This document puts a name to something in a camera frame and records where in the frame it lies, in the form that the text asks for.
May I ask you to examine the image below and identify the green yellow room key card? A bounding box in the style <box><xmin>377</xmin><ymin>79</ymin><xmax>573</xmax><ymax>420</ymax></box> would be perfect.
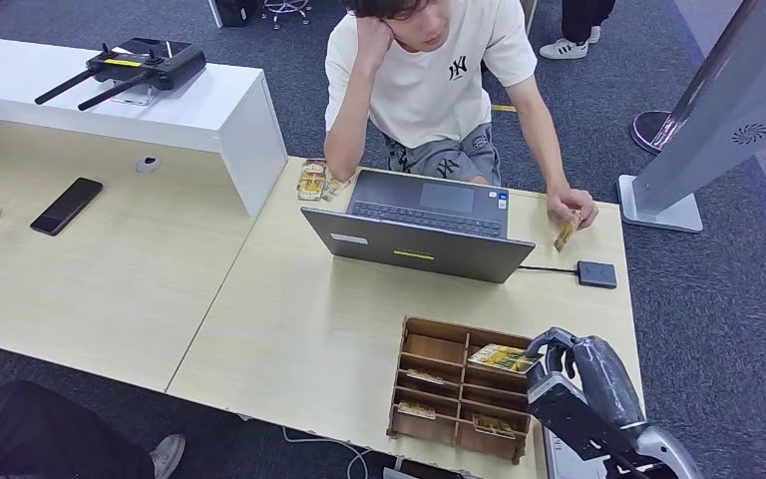
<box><xmin>467</xmin><ymin>343</ymin><xmax>544</xmax><ymax>376</ymax></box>

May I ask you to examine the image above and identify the pale patterned card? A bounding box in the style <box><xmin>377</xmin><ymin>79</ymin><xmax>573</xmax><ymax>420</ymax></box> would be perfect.
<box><xmin>320</xmin><ymin>172</ymin><xmax>355</xmax><ymax>203</ymax></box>

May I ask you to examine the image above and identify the grey kiosk stand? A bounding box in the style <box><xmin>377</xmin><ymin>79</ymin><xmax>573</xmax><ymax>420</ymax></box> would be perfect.
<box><xmin>617</xmin><ymin>0</ymin><xmax>766</xmax><ymax>235</ymax></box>

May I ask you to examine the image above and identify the person's right hand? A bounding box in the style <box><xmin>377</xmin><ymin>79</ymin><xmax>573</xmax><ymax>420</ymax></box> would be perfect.
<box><xmin>355</xmin><ymin>16</ymin><xmax>398</xmax><ymax>71</ymax></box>

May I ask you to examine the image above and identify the pale and black wrist camera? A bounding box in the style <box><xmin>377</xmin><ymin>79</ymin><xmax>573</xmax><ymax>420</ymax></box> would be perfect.
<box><xmin>526</xmin><ymin>369</ymin><xmax>625</xmax><ymax>461</ymax></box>

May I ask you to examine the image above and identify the wooden compartment card box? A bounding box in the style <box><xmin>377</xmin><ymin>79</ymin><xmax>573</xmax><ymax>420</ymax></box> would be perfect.
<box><xmin>386</xmin><ymin>316</ymin><xmax>539</xmax><ymax>466</ymax></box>

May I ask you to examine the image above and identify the white card reader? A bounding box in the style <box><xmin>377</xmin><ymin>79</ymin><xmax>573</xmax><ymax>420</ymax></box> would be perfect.
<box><xmin>541</xmin><ymin>426</ymin><xmax>615</xmax><ymax>479</ymax></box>

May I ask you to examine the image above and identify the white cable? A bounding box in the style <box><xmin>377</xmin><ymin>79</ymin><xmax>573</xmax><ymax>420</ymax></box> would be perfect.
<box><xmin>281</xmin><ymin>427</ymin><xmax>372</xmax><ymax>479</ymax></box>

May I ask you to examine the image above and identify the black smartphone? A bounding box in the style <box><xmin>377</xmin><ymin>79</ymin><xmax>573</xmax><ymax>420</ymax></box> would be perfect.
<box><xmin>29</xmin><ymin>177</ymin><xmax>104</xmax><ymax>238</ymax></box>

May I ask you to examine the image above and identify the person in dark trousers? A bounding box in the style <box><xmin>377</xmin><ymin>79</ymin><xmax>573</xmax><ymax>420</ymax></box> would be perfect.
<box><xmin>0</xmin><ymin>379</ymin><xmax>188</xmax><ymax>479</ymax></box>

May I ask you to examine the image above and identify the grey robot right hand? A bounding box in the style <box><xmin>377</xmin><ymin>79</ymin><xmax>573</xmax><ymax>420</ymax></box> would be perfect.
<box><xmin>525</xmin><ymin>326</ymin><xmax>647</xmax><ymax>432</ymax></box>

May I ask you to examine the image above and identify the clear controller stand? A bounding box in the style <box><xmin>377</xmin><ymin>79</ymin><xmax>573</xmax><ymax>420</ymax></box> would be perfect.
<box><xmin>110</xmin><ymin>82</ymin><xmax>160</xmax><ymax>108</ymax></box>

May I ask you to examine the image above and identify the bystander with white shoes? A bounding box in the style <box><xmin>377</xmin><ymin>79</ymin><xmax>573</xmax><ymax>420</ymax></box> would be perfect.
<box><xmin>539</xmin><ymin>0</ymin><xmax>616</xmax><ymax>61</ymax></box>

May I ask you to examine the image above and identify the gold patterned card pile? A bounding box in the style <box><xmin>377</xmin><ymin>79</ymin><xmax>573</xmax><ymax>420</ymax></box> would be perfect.
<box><xmin>296</xmin><ymin>158</ymin><xmax>329</xmax><ymax>203</ymax></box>

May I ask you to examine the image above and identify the white desk riser shelf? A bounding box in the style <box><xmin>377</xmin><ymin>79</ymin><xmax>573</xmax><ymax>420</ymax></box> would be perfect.
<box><xmin>0</xmin><ymin>34</ymin><xmax>290</xmax><ymax>220</ymax></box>

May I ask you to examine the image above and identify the small black square pad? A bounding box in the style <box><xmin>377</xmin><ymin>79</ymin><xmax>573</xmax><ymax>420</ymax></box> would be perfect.
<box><xmin>575</xmin><ymin>259</ymin><xmax>619</xmax><ymax>290</ymax></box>

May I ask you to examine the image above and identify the person's left hand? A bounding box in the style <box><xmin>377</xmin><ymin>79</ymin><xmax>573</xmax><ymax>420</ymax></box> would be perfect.
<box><xmin>546</xmin><ymin>187</ymin><xmax>600</xmax><ymax>231</ymax></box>

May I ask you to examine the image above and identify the dark cabinet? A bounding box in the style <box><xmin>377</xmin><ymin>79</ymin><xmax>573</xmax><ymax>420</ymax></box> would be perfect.
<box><xmin>207</xmin><ymin>0</ymin><xmax>258</xmax><ymax>29</ymax></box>

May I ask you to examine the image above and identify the round metal stanchion base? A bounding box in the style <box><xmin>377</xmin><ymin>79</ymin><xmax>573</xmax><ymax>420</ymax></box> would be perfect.
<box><xmin>630</xmin><ymin>110</ymin><xmax>678</xmax><ymax>156</ymax></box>

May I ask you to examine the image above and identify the grey laptop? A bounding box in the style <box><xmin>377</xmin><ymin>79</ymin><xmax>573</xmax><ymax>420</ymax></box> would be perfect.
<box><xmin>300</xmin><ymin>168</ymin><xmax>538</xmax><ymax>285</ymax></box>

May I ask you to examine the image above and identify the black remote controller with antennas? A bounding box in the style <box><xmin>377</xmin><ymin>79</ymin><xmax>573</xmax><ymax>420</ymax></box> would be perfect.
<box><xmin>34</xmin><ymin>37</ymin><xmax>208</xmax><ymax>113</ymax></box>

